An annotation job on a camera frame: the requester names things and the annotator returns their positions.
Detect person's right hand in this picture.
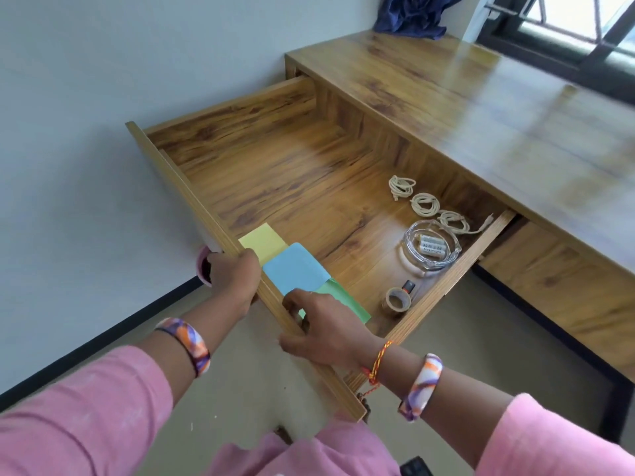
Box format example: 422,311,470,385
279,288,384,370

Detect person's left hand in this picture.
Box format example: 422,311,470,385
206,248,262,321

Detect green sticky notes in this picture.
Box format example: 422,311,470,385
297,278,372,325

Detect yellow sticky notes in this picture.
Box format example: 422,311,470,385
237,222,290,267

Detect blue sticky notes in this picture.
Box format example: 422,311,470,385
261,242,332,297

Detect brown tape roll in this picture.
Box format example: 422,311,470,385
382,286,411,314

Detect clear glass ashtray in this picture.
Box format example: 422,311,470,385
402,219,462,272

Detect person's left forearm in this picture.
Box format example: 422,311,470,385
134,301,237,407

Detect person's right forearm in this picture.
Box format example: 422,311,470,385
369,341,515,467

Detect patterned left wrist bangle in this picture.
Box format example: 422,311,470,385
154,317,212,378

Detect patterned wrist bangle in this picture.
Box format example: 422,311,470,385
398,353,443,422
154,317,212,378

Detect patterned right wrist bangle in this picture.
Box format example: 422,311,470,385
398,353,443,422

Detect pink tunic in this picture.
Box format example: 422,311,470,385
206,416,400,476

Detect pink left sleeve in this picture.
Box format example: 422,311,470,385
0,345,175,476

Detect pink sleeve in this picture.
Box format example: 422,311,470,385
474,393,635,476
0,345,175,476

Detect pink right sleeve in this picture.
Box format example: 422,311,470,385
474,393,635,476

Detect blue curtain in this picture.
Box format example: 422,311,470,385
372,0,467,40

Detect black framed grille window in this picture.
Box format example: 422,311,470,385
476,0,635,100

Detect orange thread bracelet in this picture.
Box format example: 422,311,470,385
357,340,394,397

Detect white coiled cable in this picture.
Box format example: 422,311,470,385
439,208,495,237
410,192,441,218
388,175,417,202

